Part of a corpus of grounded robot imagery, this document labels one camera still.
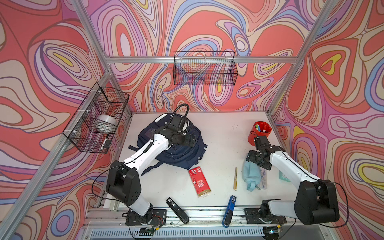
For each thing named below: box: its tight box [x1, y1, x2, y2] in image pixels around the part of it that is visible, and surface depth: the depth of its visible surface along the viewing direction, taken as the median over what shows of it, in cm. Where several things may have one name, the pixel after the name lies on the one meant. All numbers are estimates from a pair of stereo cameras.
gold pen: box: [233, 167, 238, 190], surface depth 88 cm
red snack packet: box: [188, 166, 212, 198], surface depth 85 cm
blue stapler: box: [222, 195, 237, 228], surface depth 74 cm
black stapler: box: [166, 197, 190, 224], surface depth 76 cm
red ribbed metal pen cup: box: [247, 121, 272, 147], surface depth 97 cm
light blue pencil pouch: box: [242, 160, 261, 192], surface depth 86 cm
